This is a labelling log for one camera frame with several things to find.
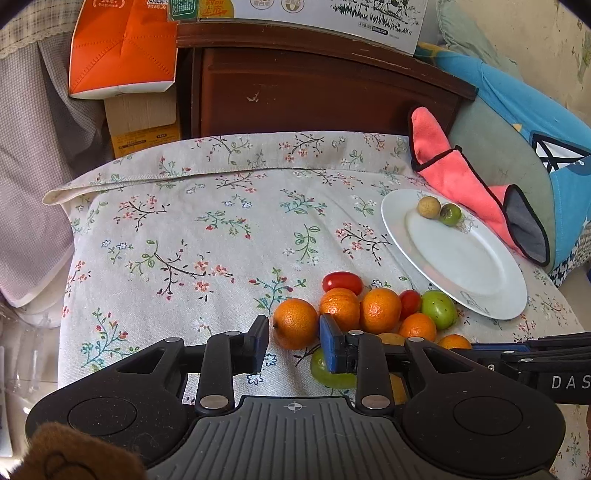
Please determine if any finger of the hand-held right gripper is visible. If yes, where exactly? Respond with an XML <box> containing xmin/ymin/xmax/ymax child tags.
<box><xmin>450</xmin><ymin>347</ymin><xmax>591</xmax><ymax>372</ymax></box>
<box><xmin>471</xmin><ymin>331</ymin><xmax>591</xmax><ymax>352</ymax></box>

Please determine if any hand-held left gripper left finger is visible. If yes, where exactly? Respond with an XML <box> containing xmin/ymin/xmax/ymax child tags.
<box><xmin>104</xmin><ymin>315</ymin><xmax>270</xmax><ymax>415</ymax></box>

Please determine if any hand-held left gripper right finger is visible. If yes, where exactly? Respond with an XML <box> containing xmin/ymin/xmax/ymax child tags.
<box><xmin>320</xmin><ymin>314</ymin><xmax>490</xmax><ymax>414</ymax></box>

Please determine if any white plate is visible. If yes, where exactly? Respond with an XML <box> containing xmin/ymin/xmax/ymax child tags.
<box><xmin>381</xmin><ymin>188</ymin><xmax>528</xmax><ymax>320</ymax></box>

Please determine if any green jujube with brown spot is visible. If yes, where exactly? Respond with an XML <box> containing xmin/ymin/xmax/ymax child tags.
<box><xmin>438</xmin><ymin>203</ymin><xmax>463</xmax><ymax>226</ymax></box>

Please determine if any red cherry tomato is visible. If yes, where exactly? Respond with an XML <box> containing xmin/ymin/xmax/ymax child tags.
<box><xmin>321</xmin><ymin>271</ymin><xmax>364</xmax><ymax>295</ymax></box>
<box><xmin>399</xmin><ymin>289</ymin><xmax>422</xmax><ymax>320</ymax></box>

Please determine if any floral cloth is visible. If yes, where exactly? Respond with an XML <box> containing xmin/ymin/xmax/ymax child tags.
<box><xmin>42</xmin><ymin>131</ymin><xmax>590</xmax><ymax>480</ymax></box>

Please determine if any pink cloth with black trim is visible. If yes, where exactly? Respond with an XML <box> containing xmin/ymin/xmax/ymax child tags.
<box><xmin>408</xmin><ymin>106</ymin><xmax>551</xmax><ymax>267</ymax></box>

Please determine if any grey green cushion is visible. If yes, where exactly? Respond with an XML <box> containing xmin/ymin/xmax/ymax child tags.
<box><xmin>447</xmin><ymin>98</ymin><xmax>562</xmax><ymax>241</ymax></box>

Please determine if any brown plush cloth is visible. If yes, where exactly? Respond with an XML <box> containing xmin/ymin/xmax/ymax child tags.
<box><xmin>0</xmin><ymin>421</ymin><xmax>149</xmax><ymax>480</ymax></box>

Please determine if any clear plastic container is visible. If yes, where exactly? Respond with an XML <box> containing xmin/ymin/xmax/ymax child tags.
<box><xmin>0</xmin><ymin>302</ymin><xmax>62</xmax><ymax>462</ymax></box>

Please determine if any yellow cardboard box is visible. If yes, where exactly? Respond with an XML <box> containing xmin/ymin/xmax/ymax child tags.
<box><xmin>103</xmin><ymin>84</ymin><xmax>182</xmax><ymax>160</ymax></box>

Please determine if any blue printed cushion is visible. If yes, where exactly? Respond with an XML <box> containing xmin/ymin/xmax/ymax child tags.
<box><xmin>414</xmin><ymin>41</ymin><xmax>591</xmax><ymax>288</ymax></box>

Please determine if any dark wooden cabinet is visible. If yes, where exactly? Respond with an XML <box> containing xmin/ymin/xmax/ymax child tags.
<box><xmin>175</xmin><ymin>21</ymin><xmax>479</xmax><ymax>140</ymax></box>

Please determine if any pale green pillow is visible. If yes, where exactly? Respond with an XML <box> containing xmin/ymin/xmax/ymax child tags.
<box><xmin>436</xmin><ymin>0</ymin><xmax>521</xmax><ymax>77</ymax></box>

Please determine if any orange bag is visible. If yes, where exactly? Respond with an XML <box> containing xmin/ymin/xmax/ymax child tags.
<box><xmin>68</xmin><ymin>0</ymin><xmax>179</xmax><ymax>100</ymax></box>

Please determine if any white printed carton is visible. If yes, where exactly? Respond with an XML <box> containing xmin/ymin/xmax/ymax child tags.
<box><xmin>167</xmin><ymin>0</ymin><xmax>430</xmax><ymax>55</ymax></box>

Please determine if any plaid lace-trimmed cloth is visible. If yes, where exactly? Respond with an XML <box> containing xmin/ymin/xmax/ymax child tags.
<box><xmin>0</xmin><ymin>0</ymin><xmax>87</xmax><ymax>61</ymax></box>

